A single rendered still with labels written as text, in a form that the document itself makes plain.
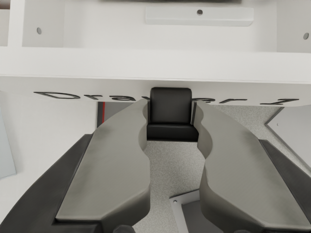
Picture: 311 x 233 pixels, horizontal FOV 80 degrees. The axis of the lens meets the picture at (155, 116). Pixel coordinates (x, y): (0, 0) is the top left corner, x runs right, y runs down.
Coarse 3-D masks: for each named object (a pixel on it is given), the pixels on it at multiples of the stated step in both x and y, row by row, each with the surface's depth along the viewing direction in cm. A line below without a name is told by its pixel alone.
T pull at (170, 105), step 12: (156, 96) 12; (168, 96) 12; (180, 96) 12; (156, 108) 12; (168, 108) 12; (180, 108) 12; (156, 120) 12; (168, 120) 12; (180, 120) 12; (156, 132) 12; (168, 132) 12; (180, 132) 12; (192, 132) 12
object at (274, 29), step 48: (48, 0) 17; (96, 0) 20; (144, 0) 20; (192, 0) 20; (240, 0) 20; (288, 0) 18; (96, 48) 20; (144, 48) 20; (192, 48) 20; (240, 48) 20; (288, 48) 18
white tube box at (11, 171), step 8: (0, 112) 28; (0, 120) 27; (0, 128) 27; (0, 136) 26; (0, 144) 26; (8, 144) 27; (0, 152) 26; (8, 152) 27; (0, 160) 25; (8, 160) 26; (0, 168) 25; (8, 168) 26; (0, 176) 25; (8, 176) 26
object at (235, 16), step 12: (156, 12) 19; (168, 12) 19; (180, 12) 19; (192, 12) 19; (204, 12) 19; (216, 12) 19; (228, 12) 19; (240, 12) 19; (252, 12) 19; (156, 24) 20; (168, 24) 20; (180, 24) 20; (192, 24) 20; (204, 24) 20; (216, 24) 20; (228, 24) 19; (240, 24) 19
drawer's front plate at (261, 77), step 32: (0, 64) 11; (32, 64) 11; (64, 64) 11; (96, 64) 11; (128, 64) 11; (160, 64) 11; (192, 64) 10; (224, 64) 10; (256, 64) 10; (288, 64) 10; (32, 96) 19; (64, 96) 18; (128, 96) 17; (192, 96) 16; (224, 96) 15; (256, 96) 15; (288, 96) 14
